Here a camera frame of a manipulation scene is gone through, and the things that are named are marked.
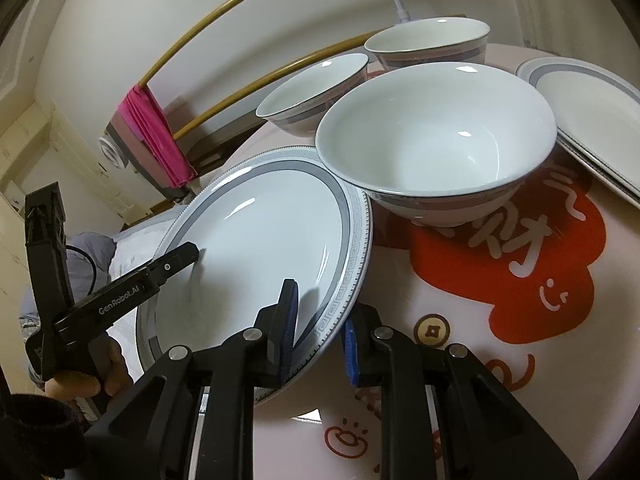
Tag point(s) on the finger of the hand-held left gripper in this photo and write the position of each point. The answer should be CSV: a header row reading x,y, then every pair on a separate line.
x,y
172,265

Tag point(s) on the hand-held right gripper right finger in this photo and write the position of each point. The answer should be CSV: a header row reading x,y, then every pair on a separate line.
x,y
351,357

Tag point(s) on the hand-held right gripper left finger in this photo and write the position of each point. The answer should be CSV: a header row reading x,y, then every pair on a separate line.
x,y
289,325

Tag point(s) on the large gray-rimmed white plate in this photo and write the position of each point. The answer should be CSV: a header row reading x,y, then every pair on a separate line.
x,y
260,230

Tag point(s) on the white bowl with gray band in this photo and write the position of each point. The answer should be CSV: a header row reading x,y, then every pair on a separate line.
x,y
310,90
425,40
435,135

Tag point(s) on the person's left forearm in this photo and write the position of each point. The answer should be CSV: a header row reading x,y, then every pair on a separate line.
x,y
35,435

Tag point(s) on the person's left hand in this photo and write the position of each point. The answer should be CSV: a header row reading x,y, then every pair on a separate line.
x,y
119,370

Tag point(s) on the white bedding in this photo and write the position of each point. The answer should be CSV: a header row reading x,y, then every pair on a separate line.
x,y
135,250

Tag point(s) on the gray cloth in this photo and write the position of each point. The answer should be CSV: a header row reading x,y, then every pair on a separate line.
x,y
90,255

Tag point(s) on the pink cloth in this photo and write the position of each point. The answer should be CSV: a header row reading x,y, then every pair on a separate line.
x,y
160,140

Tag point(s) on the cream wardrobe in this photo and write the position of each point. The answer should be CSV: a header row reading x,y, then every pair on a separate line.
x,y
30,160

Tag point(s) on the gray appliance with round vent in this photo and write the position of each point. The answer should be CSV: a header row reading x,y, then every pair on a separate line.
x,y
112,147

